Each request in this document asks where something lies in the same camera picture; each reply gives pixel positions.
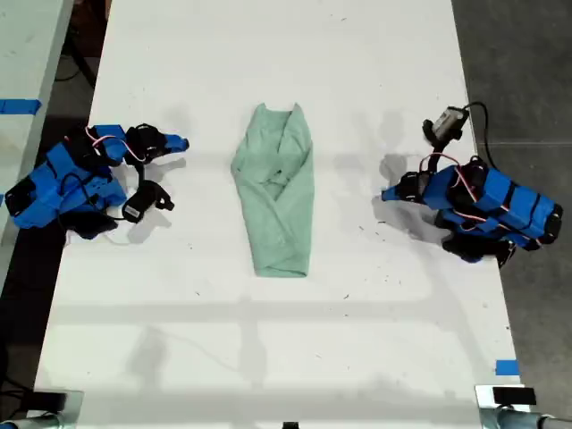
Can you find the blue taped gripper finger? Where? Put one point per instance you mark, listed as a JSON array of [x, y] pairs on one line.
[[393, 195], [176, 143]]

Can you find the pale green t-shirt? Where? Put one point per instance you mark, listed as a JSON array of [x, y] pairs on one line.
[[286, 214]]

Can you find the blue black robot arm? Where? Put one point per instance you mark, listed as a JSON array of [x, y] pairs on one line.
[[49, 179], [514, 203]]

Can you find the long blue tape strip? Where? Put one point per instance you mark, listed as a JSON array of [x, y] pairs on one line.
[[20, 107]]

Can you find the pale grey side table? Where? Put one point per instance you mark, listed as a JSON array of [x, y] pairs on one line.
[[27, 53]]

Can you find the square blue tape piece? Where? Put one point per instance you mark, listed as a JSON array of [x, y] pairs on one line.
[[507, 367]]

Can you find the small black box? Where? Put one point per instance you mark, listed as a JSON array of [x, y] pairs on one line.
[[50, 400], [514, 396]]

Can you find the grey metal pipe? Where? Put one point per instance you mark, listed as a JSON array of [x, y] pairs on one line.
[[27, 422], [527, 421]]

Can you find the short black camera stalk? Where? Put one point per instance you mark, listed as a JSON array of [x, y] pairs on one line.
[[433, 163], [141, 174]]

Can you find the black camera box white label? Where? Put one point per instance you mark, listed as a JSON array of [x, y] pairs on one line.
[[139, 204]]

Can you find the black grey camera box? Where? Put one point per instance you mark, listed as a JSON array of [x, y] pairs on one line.
[[448, 120]]

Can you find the shiny metal table bracket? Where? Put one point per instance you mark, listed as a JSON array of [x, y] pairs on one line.
[[75, 409], [483, 400]]

